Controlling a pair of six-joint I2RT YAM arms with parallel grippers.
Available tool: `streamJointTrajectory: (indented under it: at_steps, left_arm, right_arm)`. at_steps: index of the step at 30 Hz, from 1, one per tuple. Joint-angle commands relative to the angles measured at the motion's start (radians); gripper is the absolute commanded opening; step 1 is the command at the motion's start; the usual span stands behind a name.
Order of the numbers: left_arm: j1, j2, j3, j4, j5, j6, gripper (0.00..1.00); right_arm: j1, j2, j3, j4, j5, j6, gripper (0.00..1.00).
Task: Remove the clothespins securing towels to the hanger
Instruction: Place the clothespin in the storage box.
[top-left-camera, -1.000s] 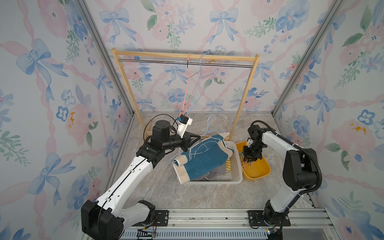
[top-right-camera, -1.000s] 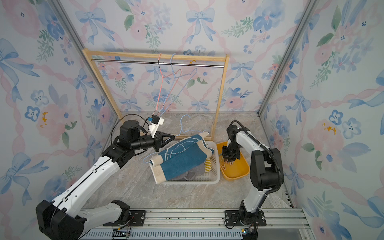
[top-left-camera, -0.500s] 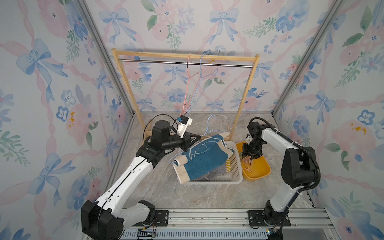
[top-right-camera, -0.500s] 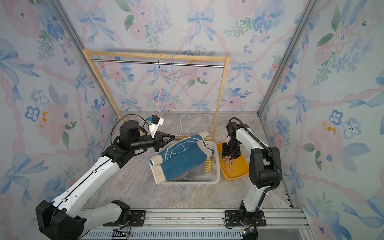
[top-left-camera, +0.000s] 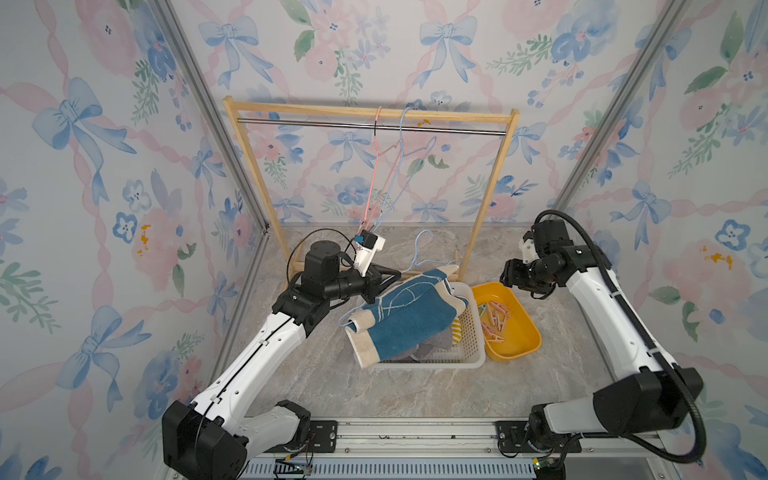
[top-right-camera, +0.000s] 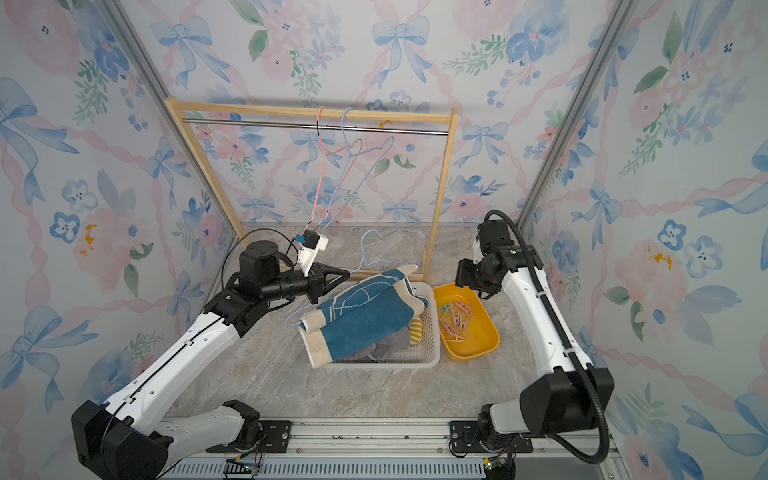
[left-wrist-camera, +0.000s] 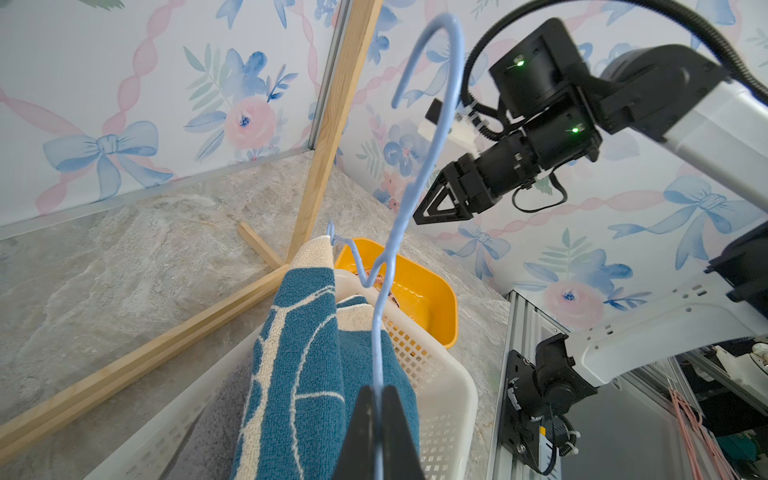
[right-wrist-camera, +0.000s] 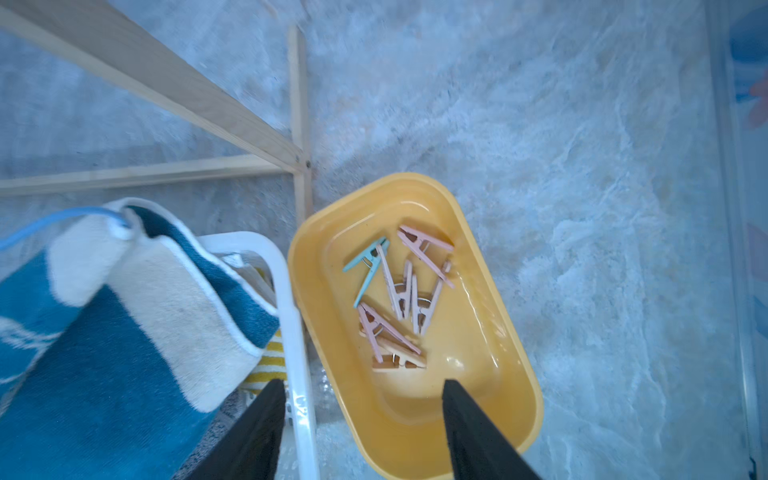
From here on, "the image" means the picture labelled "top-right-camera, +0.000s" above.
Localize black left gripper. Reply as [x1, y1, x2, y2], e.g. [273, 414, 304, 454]
[265, 263, 350, 305]

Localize teal clothespin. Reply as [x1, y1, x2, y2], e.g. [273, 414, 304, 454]
[437, 304, 451, 320]

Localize dark teal patterned towel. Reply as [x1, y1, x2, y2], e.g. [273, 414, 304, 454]
[317, 265, 428, 362]

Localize light blue wire hanger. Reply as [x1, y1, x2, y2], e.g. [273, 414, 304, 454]
[320, 106, 398, 232]

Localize pink wire hanger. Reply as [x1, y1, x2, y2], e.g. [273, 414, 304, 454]
[308, 106, 366, 220]

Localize yellow white striped towel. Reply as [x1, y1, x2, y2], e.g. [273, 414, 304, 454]
[409, 319, 423, 346]

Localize grey terry towel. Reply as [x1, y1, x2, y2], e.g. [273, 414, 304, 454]
[345, 334, 411, 363]

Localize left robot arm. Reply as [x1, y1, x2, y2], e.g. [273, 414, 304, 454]
[71, 233, 350, 479]

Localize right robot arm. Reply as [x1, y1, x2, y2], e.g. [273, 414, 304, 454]
[455, 209, 615, 465]

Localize yellow plastic tray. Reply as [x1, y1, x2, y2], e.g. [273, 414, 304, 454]
[433, 284, 501, 362]

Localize beige towel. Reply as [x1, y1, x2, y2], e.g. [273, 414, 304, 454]
[296, 263, 430, 370]

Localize white perforated plastic basket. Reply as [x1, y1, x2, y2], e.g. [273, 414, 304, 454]
[325, 282, 440, 370]

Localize metal hanging rod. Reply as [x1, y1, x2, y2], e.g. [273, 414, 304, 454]
[182, 117, 449, 137]

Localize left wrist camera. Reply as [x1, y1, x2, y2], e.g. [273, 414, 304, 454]
[296, 230, 328, 277]

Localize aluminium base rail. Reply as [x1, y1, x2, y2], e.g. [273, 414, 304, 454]
[154, 418, 628, 479]

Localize wooden clothes rack frame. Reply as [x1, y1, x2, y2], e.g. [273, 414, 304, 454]
[163, 97, 459, 282]

